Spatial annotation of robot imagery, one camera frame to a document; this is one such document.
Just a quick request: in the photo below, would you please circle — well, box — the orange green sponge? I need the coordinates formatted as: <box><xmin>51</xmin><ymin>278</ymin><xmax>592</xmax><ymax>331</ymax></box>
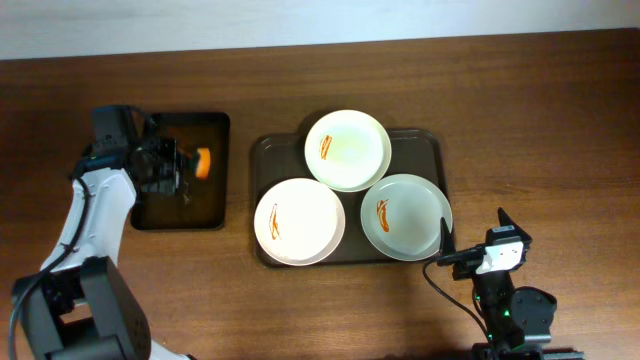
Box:
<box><xmin>194</xmin><ymin>148</ymin><xmax>211</xmax><ymax>179</ymax></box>

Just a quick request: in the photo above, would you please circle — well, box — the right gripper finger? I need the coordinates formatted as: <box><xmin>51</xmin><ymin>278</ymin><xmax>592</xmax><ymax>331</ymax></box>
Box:
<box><xmin>439</xmin><ymin>217</ymin><xmax>456</xmax><ymax>256</ymax></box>
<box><xmin>497</xmin><ymin>207</ymin><xmax>533</xmax><ymax>246</ymax></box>

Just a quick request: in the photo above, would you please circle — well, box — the white plate back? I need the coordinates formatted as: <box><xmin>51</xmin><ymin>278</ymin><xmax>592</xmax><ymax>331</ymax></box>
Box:
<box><xmin>304</xmin><ymin>110</ymin><xmax>392</xmax><ymax>192</ymax></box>

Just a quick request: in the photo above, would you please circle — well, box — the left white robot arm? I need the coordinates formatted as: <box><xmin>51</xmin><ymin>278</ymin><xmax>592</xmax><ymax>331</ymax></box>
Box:
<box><xmin>8</xmin><ymin>105</ymin><xmax>212</xmax><ymax>359</ymax></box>

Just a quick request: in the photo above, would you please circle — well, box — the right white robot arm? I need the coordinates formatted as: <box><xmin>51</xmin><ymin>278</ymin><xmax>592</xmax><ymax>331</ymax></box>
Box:
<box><xmin>427</xmin><ymin>209</ymin><xmax>585</xmax><ymax>359</ymax></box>

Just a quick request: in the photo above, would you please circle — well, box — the white plate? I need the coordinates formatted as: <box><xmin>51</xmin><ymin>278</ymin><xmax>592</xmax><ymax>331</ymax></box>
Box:
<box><xmin>253</xmin><ymin>178</ymin><xmax>346</xmax><ymax>267</ymax></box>
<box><xmin>360</xmin><ymin>174</ymin><xmax>453</xmax><ymax>262</ymax></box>
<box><xmin>304</xmin><ymin>110</ymin><xmax>392</xmax><ymax>192</ymax></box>

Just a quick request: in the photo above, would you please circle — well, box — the small black water tray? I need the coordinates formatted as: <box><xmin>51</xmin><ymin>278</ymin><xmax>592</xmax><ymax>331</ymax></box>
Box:
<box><xmin>130</xmin><ymin>112</ymin><xmax>230</xmax><ymax>231</ymax></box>

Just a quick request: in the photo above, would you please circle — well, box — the large brown serving tray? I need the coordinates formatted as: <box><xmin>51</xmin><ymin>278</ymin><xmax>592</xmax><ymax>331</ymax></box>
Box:
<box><xmin>251</xmin><ymin>128</ymin><xmax>448</xmax><ymax>266</ymax></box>

